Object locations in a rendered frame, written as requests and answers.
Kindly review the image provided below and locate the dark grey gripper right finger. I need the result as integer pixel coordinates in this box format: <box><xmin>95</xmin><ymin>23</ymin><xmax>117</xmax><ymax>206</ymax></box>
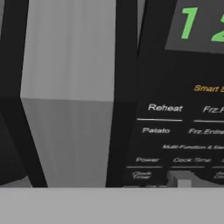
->
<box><xmin>166</xmin><ymin>170</ymin><xmax>224</xmax><ymax>188</ymax></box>

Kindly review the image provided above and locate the black microwave door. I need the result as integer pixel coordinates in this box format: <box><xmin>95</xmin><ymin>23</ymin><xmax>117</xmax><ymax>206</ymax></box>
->
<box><xmin>0</xmin><ymin>0</ymin><xmax>48</xmax><ymax>188</ymax></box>

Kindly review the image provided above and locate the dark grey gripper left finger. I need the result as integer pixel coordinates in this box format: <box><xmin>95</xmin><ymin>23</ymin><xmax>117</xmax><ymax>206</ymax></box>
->
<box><xmin>0</xmin><ymin>175</ymin><xmax>33</xmax><ymax>188</ymax></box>

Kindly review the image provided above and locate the black microwave oven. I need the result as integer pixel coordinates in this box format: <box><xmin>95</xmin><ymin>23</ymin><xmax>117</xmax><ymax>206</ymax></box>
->
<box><xmin>19</xmin><ymin>0</ymin><xmax>224</xmax><ymax>188</ymax></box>

